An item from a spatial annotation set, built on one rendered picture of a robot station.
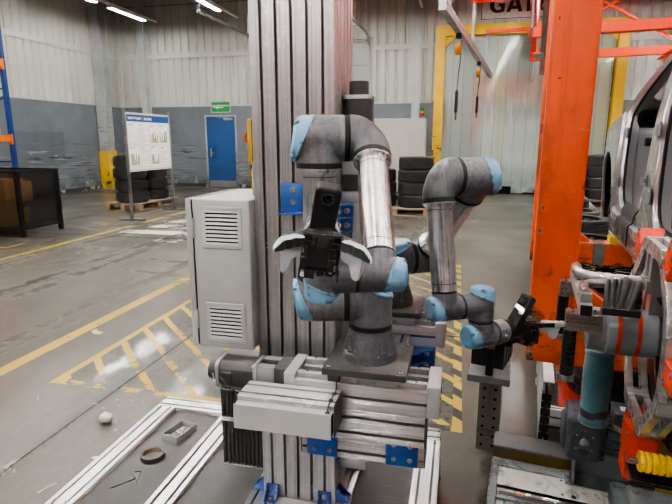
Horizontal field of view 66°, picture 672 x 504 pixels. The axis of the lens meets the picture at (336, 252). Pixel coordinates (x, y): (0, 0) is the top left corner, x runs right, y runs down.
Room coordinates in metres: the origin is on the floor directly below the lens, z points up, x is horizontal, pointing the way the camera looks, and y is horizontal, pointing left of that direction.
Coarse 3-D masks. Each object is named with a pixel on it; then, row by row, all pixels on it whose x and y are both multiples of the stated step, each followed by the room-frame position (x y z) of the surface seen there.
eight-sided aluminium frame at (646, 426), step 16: (656, 240) 1.47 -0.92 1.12; (640, 256) 1.57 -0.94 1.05; (656, 256) 1.38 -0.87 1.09; (640, 272) 1.60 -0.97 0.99; (624, 368) 1.60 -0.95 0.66; (640, 368) 1.57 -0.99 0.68; (624, 384) 1.57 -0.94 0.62; (640, 384) 1.54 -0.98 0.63; (656, 384) 1.22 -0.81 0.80; (640, 400) 1.49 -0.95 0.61; (656, 400) 1.19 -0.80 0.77; (640, 416) 1.37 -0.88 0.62; (656, 416) 1.20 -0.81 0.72; (640, 432) 1.30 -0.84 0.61; (656, 432) 1.30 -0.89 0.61
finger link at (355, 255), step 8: (344, 240) 0.87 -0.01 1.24; (344, 248) 0.84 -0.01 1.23; (352, 248) 0.83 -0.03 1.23; (360, 248) 0.82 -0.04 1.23; (344, 256) 0.86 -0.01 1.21; (352, 256) 0.84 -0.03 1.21; (360, 256) 0.81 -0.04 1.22; (368, 256) 0.79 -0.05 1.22; (352, 264) 0.84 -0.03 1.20; (360, 264) 0.82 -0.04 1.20; (352, 272) 0.84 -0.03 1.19; (360, 272) 0.82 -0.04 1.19
